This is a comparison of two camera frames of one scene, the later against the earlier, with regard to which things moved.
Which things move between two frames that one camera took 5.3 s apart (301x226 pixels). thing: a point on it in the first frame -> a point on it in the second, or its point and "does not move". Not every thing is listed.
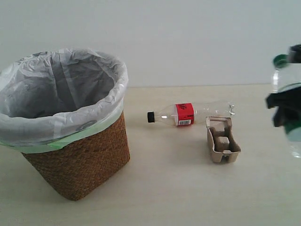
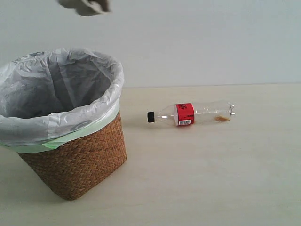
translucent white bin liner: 49,97 does not move
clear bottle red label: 188,114 does not move
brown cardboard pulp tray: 224,146 -> 84,8
